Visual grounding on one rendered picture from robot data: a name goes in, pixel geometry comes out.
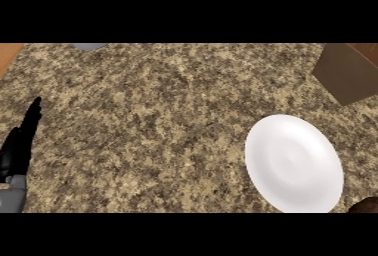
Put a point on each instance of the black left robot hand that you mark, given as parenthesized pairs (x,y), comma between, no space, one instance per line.
(20,143)

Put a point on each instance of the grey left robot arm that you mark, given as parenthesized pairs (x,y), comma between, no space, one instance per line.
(13,196)

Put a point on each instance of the white round plate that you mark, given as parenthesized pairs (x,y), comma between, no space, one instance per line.
(295,163)

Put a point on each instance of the brown cardboard box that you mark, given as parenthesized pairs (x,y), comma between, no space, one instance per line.
(349,74)

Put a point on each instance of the grey rounded object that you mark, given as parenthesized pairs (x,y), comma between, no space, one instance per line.
(89,46)

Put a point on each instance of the dark brown round object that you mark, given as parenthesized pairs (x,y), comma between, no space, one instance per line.
(365,205)

